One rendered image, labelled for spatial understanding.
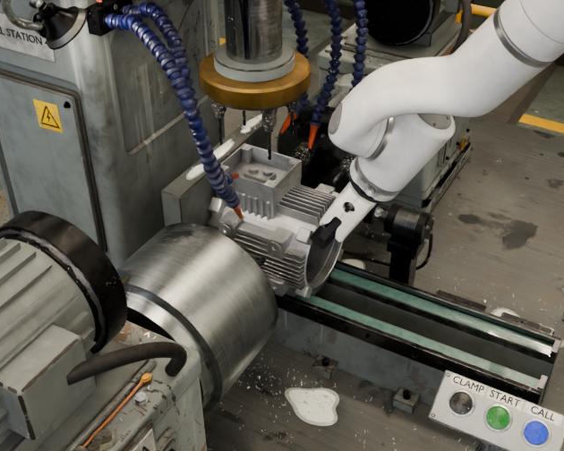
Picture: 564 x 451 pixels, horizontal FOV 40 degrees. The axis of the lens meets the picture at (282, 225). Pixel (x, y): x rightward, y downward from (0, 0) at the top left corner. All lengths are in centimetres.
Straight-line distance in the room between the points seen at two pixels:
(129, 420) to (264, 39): 60
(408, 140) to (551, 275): 75
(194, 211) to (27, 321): 57
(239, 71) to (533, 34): 48
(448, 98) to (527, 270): 81
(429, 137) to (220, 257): 35
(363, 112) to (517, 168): 109
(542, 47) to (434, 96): 15
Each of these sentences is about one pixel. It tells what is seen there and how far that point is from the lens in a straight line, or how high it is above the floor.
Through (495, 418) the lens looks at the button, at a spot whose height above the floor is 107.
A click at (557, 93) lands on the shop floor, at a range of 432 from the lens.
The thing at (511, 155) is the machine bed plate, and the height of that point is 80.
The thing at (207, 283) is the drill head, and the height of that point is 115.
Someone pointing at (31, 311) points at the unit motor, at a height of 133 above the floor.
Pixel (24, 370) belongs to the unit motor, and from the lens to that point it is 80.
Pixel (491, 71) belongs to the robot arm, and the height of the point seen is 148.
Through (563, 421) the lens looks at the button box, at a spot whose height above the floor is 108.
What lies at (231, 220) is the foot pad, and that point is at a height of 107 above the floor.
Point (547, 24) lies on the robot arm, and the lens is 91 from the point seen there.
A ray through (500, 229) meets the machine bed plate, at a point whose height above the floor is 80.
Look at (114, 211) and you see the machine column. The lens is 138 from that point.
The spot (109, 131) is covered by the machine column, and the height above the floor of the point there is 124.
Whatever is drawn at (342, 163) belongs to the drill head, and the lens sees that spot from 151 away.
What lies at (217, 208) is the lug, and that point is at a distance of 137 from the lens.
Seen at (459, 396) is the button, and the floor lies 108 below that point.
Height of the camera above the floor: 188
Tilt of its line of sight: 37 degrees down
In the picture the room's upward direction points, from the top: straight up
